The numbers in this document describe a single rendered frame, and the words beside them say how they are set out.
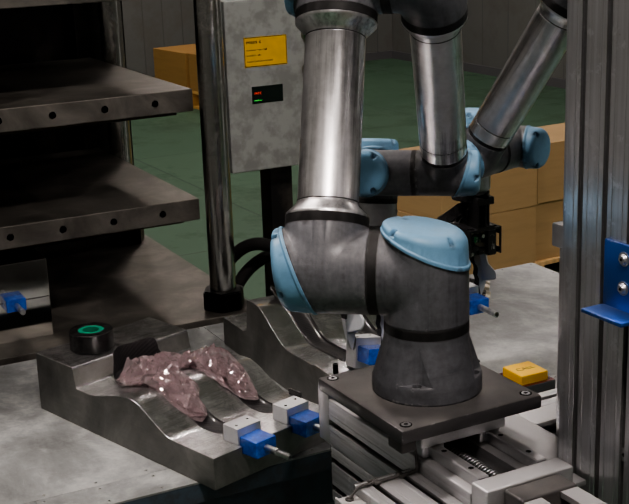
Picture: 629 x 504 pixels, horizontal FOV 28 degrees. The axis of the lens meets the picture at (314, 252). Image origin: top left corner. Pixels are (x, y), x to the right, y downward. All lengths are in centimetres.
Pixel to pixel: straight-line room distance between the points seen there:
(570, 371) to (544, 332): 98
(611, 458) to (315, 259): 46
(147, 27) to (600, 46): 1082
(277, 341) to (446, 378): 75
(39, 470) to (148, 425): 19
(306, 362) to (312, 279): 63
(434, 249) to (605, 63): 32
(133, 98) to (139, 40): 946
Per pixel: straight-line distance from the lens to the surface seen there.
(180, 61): 1075
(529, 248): 548
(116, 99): 276
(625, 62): 152
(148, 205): 283
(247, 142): 296
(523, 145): 224
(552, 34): 204
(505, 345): 259
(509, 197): 535
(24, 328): 280
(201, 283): 310
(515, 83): 208
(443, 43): 183
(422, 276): 163
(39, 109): 272
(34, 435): 228
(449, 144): 196
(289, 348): 234
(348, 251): 165
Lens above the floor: 169
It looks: 16 degrees down
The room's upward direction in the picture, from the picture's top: 2 degrees counter-clockwise
